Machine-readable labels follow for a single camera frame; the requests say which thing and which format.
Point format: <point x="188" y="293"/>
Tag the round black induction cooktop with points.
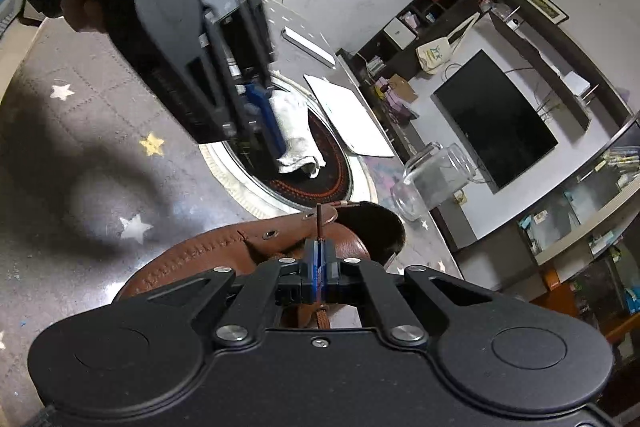
<point x="325" y="177"/>

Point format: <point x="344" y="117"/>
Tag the dark wooden shelf unit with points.
<point x="537" y="67"/>

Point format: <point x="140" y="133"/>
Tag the cream tote bag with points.
<point x="435" y="54"/>

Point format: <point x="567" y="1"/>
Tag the wall outlet under television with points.
<point x="459" y="198"/>

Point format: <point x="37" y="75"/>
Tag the small cardboard box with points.
<point x="402" y="89"/>

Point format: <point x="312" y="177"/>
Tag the white bar-shaped device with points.
<point x="310" y="47"/>

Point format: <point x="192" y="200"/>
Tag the brown wooden cabinet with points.
<point x="625" y="329"/>

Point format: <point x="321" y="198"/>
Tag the grey star-print table mat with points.
<point x="75" y="157"/>

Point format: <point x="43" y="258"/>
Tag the white shelf drawer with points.
<point x="398" y="32"/>

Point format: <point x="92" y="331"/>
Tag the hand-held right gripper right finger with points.
<point x="327" y="269"/>

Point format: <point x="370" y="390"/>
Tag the brown leather shoe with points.
<point x="200" y="252"/>

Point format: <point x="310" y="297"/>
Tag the clear glass jar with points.
<point x="430" y="179"/>

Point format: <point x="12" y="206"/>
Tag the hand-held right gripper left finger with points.
<point x="312" y="269"/>

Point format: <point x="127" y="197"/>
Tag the brown shoelace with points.
<point x="319" y="222"/>

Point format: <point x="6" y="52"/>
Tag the black flat television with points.
<point x="495" y="122"/>

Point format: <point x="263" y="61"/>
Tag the dark glass display cabinet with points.
<point x="575" y="207"/>

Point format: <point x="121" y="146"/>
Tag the framed wall picture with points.
<point x="545" y="5"/>

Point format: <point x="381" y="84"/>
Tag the grey white cloth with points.
<point x="300" y="132"/>

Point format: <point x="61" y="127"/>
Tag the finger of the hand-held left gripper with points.
<point x="265" y="117"/>
<point x="220" y="107"/>

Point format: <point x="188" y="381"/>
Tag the white paper notepad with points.
<point x="350" y="122"/>

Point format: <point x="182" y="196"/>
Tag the dark low television stand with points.
<point x="397" y="127"/>

